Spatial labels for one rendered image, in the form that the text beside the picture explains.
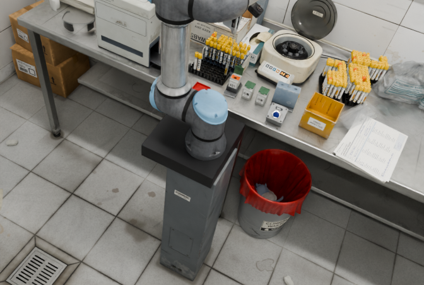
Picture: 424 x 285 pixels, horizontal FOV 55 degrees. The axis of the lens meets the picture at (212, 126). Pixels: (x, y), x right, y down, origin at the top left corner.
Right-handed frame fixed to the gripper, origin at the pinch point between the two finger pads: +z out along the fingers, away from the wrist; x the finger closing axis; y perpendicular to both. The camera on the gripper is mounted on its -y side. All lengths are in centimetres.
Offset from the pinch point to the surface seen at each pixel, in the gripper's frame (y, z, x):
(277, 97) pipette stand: -25.1, 21.7, 2.8
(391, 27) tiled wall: -58, 2, -50
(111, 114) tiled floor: 82, 114, -22
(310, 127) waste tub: -42.9, 23.4, 10.1
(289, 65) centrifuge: -23.6, 16.0, -13.8
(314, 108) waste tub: -41.2, 24.1, -2.7
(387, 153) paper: -75, 24, 6
